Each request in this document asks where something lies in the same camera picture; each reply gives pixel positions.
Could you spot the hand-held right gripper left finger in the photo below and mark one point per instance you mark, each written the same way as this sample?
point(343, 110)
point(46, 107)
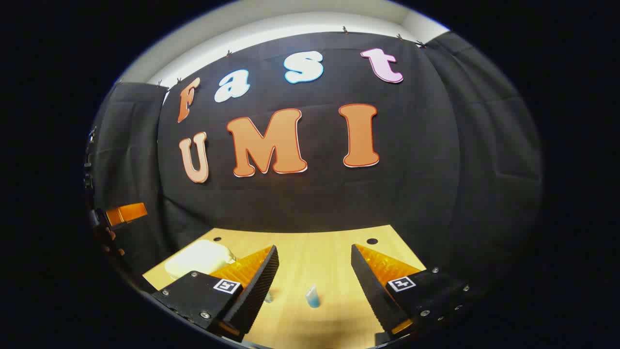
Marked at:
point(259, 286)

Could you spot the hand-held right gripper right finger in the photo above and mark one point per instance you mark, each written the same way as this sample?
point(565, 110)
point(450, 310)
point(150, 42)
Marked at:
point(370, 286)

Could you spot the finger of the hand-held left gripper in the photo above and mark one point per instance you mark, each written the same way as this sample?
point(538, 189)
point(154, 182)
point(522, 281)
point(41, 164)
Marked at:
point(128, 213)

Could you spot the blue cosmetic bottle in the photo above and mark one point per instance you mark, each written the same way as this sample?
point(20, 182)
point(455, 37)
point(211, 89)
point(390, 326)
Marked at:
point(268, 296)

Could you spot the blue white cosmetic tube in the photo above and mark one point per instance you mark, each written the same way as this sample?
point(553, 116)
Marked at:
point(313, 299)

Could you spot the pale yellow suitcase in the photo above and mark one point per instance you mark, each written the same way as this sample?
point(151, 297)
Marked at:
point(193, 259)

